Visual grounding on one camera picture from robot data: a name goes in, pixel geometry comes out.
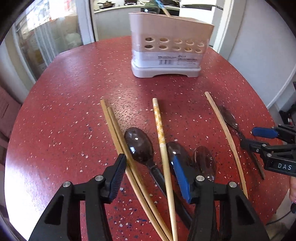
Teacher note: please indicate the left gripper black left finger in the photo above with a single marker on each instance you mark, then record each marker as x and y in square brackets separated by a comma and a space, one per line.
[61, 218]

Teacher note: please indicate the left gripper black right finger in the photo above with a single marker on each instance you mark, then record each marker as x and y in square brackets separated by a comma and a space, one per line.
[222, 211]

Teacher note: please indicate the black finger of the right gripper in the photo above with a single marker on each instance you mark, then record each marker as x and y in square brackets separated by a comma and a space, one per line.
[285, 133]
[252, 146]

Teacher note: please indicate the yellow patterned chopstick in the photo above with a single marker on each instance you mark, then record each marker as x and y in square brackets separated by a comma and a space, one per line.
[166, 168]

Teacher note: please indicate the thin curved wooden chopstick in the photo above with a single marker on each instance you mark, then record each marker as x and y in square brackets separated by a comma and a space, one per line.
[229, 139]

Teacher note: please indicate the plain wooden chopstick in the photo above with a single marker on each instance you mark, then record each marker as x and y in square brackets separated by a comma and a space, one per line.
[129, 171]
[136, 171]

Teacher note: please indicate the dark translucent plastic spoon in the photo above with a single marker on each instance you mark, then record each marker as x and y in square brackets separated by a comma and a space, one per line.
[142, 151]

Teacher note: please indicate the grey kitchen cabinets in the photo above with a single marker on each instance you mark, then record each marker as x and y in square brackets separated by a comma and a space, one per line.
[114, 22]

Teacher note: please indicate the person's hand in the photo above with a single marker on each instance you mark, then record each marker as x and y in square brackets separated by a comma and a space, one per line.
[292, 194]

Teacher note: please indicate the beige plastic utensil holder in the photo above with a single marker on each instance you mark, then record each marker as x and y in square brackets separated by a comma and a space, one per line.
[167, 44]

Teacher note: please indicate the dark spoon in holder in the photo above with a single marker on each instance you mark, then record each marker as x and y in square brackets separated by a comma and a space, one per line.
[150, 10]

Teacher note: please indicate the blue patterned chopstick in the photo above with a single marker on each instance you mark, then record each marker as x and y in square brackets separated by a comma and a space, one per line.
[160, 4]

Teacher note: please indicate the glass sliding door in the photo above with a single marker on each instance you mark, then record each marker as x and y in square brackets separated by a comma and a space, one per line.
[47, 28]

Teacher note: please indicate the cooking pot on stove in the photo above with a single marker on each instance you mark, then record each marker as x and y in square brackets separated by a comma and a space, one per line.
[106, 4]

